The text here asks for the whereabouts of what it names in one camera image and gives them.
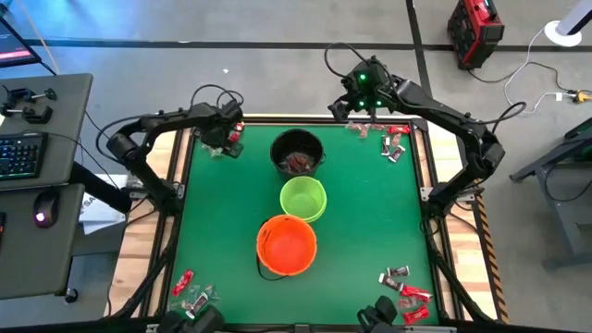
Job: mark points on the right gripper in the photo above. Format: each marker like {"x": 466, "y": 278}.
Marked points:
{"x": 370, "y": 90}

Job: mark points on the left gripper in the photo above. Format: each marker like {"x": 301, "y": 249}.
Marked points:
{"x": 213, "y": 125}

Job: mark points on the clear gummy candy pack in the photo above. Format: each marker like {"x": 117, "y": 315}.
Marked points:
{"x": 354, "y": 126}
{"x": 194, "y": 291}
{"x": 303, "y": 162}
{"x": 180, "y": 305}
{"x": 287, "y": 164}
{"x": 213, "y": 151}
{"x": 364, "y": 131}
{"x": 212, "y": 292}

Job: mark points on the dark chocolate bar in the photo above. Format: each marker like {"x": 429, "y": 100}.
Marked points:
{"x": 397, "y": 153}
{"x": 385, "y": 145}
{"x": 390, "y": 282}
{"x": 398, "y": 271}
{"x": 197, "y": 305}

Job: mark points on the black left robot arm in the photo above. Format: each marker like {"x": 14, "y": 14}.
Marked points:
{"x": 162, "y": 121}

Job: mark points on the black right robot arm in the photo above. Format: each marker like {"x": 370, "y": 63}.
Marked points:
{"x": 444, "y": 113}

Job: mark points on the small pinkish candy wrapper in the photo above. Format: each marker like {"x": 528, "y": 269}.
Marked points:
{"x": 396, "y": 140}
{"x": 407, "y": 303}

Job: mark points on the black plastic bucket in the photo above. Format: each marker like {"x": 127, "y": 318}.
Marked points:
{"x": 282, "y": 141}

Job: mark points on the green plastic bucket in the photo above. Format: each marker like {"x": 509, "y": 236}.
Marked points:
{"x": 303, "y": 199}

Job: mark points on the orange pumpkin bucket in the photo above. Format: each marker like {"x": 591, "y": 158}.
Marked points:
{"x": 287, "y": 245}

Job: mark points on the red and black toolbox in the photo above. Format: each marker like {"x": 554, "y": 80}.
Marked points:
{"x": 476, "y": 32}

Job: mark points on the black tube under desk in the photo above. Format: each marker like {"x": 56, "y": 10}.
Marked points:
{"x": 97, "y": 187}

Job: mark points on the white paper sheets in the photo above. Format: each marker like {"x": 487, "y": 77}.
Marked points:
{"x": 99, "y": 217}

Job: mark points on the grey desk with clamps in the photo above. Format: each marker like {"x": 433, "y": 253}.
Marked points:
{"x": 65, "y": 139}

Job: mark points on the black mounted device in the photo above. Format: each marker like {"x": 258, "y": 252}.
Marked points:
{"x": 381, "y": 310}
{"x": 203, "y": 321}

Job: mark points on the black computer mouse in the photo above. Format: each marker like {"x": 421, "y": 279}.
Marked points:
{"x": 46, "y": 209}

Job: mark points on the black screw clamp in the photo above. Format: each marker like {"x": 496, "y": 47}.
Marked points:
{"x": 28, "y": 94}
{"x": 32, "y": 114}

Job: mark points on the backlit black keyboard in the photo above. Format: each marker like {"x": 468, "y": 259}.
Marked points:
{"x": 20, "y": 156}

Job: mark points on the white stand base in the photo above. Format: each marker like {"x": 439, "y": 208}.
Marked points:
{"x": 562, "y": 34}

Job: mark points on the yellow plug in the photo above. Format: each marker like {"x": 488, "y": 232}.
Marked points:
{"x": 582, "y": 96}

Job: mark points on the black round desk foot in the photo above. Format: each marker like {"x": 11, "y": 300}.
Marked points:
{"x": 71, "y": 295}

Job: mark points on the computer monitor with red bar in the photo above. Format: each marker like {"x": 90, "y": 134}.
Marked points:
{"x": 16, "y": 46}

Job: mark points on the grey desk with mouse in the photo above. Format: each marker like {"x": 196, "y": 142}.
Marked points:
{"x": 28, "y": 259}

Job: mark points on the black frame strut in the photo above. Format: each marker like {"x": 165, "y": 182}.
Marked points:
{"x": 156, "y": 270}
{"x": 453, "y": 273}

